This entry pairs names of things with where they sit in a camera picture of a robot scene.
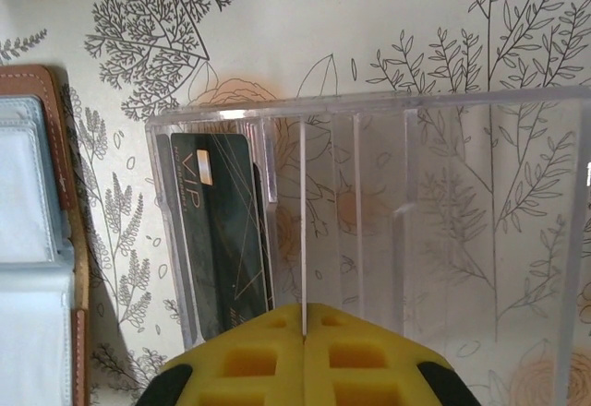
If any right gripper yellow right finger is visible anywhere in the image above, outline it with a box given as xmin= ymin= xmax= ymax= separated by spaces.
xmin=304 ymin=303 xmax=468 ymax=406

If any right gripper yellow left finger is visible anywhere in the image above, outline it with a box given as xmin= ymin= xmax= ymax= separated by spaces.
xmin=138 ymin=304 xmax=307 ymax=406

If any black VIP card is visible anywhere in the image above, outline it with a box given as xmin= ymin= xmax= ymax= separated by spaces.
xmin=169 ymin=131 xmax=278 ymax=343

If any clear acrylic card stand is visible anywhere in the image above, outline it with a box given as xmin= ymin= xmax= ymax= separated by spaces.
xmin=145 ymin=86 xmax=584 ymax=406

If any brown leather card holder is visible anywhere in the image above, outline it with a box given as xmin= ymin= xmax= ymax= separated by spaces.
xmin=0 ymin=64 xmax=92 ymax=406

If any floral patterned table cover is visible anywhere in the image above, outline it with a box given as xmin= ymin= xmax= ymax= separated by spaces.
xmin=0 ymin=0 xmax=591 ymax=406

